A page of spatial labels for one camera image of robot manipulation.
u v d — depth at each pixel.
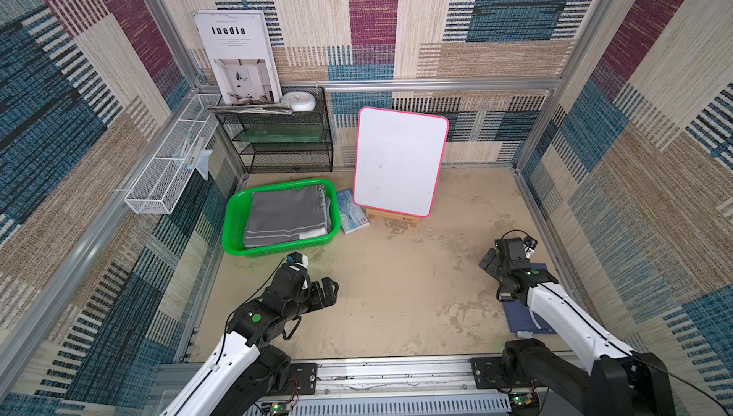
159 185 0.91
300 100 0.90
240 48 0.78
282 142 0.95
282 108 0.81
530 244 0.75
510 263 0.66
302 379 0.73
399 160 0.92
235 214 0.99
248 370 0.60
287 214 1.00
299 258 0.73
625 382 0.43
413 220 0.99
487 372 0.74
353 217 1.05
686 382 0.38
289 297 0.59
